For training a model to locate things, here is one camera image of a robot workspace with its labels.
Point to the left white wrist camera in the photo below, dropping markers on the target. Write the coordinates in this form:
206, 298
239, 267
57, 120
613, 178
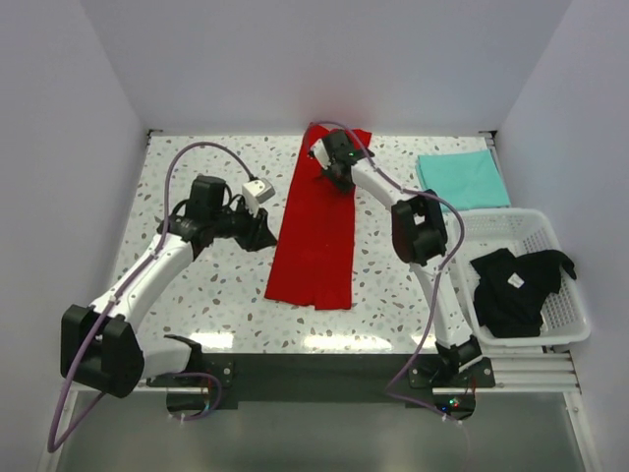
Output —
256, 192

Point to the folded teal t shirt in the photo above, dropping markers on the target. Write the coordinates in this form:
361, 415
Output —
468, 180

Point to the red t shirt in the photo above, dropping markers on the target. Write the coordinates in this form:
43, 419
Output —
313, 261

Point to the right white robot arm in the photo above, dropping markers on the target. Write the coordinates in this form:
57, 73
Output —
419, 239

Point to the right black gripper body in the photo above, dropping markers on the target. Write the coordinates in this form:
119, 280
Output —
342, 184

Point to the black t shirt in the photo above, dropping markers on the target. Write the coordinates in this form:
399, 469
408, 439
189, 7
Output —
512, 290

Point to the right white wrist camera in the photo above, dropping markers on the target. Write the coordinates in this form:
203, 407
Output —
321, 153

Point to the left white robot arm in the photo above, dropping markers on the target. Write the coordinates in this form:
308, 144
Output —
99, 344

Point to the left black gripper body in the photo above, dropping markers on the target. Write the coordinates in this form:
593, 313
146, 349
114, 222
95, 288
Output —
239, 224

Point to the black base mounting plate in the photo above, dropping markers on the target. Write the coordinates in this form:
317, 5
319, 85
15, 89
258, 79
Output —
325, 378

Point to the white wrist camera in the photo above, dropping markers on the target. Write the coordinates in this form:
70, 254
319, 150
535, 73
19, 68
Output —
321, 153
256, 192

